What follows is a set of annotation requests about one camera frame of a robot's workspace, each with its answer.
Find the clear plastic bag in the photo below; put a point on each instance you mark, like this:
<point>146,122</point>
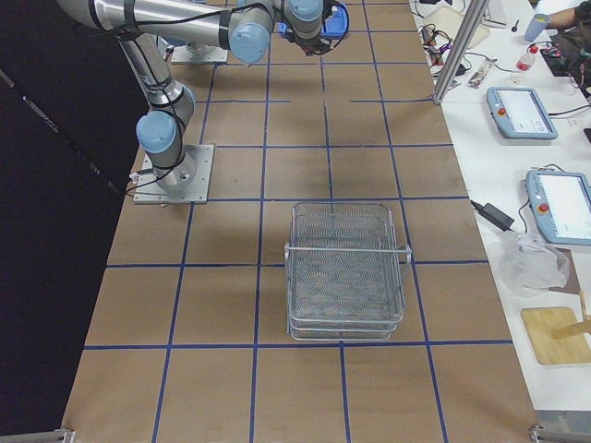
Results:
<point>528,261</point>

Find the teach pendant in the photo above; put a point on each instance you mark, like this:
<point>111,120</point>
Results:
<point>560,203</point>
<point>519,113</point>

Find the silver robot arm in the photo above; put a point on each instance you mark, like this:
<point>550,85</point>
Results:
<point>244,30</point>

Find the blue paper cup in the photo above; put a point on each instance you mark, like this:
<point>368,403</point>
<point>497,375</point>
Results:
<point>536,25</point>

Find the black power adapter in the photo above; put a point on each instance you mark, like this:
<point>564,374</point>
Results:
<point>493,215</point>

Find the aluminium frame post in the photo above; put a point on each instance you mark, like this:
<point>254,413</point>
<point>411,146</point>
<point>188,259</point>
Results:
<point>467,31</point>

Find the wooden cutting board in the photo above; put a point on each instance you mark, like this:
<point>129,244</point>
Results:
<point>557,337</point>

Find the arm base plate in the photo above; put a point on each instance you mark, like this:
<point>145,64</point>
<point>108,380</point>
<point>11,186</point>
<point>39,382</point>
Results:
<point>188,182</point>
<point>198,54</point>

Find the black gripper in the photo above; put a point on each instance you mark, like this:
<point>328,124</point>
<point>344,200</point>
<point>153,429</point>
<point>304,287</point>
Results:
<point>312,44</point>

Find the red cap plastic bottle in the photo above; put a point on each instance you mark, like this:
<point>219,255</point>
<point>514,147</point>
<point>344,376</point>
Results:
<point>526,60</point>

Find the wire mesh shelf basket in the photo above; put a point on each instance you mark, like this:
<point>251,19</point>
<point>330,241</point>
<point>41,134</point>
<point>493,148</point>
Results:
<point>343,273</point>

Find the blue plastic tray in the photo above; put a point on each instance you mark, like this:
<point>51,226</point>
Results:
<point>337,20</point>

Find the near teach pendant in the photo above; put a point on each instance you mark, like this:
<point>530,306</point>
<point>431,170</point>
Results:
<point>560,203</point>

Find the far teach pendant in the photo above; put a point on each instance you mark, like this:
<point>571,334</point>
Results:
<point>519,113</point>

